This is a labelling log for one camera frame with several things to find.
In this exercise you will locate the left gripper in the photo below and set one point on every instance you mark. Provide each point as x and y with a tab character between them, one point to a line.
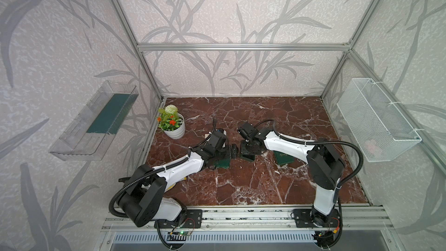
234	153

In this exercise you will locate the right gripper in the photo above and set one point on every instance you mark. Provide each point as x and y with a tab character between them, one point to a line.
241	149

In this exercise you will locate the green jewelry box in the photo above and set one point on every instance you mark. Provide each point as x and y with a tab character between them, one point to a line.
283	159
223	163

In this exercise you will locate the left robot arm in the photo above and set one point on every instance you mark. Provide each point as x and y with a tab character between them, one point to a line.
142	197

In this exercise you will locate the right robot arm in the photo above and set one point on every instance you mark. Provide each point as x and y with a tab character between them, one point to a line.
325	164

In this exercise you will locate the potted flower plant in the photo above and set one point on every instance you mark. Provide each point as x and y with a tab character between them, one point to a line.
171	122

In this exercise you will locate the pink object in basket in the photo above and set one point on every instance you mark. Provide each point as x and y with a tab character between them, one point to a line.
372	147

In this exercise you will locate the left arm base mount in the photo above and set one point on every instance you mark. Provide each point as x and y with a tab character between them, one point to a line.
191	218

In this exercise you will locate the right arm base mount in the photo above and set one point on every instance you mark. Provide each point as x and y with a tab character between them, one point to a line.
312	218

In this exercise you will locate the white wire mesh basket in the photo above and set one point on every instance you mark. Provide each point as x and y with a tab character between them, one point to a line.
371	114

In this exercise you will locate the clear plastic wall tray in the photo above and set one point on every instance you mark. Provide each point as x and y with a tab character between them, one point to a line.
93	130

